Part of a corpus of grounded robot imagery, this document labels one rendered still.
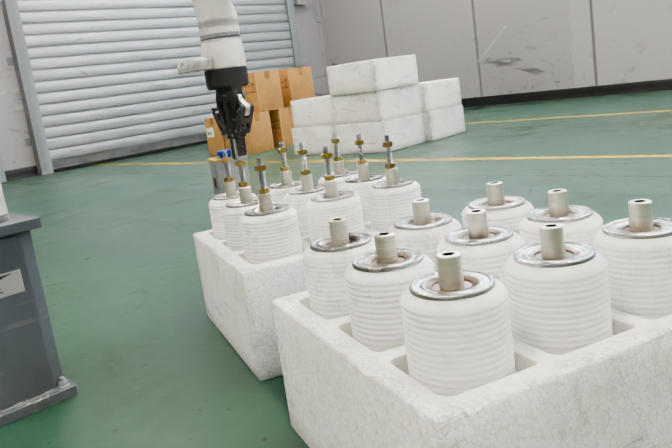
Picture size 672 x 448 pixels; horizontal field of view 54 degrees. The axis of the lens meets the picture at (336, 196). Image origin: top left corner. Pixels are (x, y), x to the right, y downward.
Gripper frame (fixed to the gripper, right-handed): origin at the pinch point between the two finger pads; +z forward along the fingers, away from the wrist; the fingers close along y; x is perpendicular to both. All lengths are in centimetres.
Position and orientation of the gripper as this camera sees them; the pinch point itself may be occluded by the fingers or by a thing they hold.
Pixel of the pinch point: (238, 148)
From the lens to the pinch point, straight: 119.6
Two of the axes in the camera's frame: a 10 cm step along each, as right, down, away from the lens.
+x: -8.2, 2.1, -5.4
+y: -5.6, -0.6, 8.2
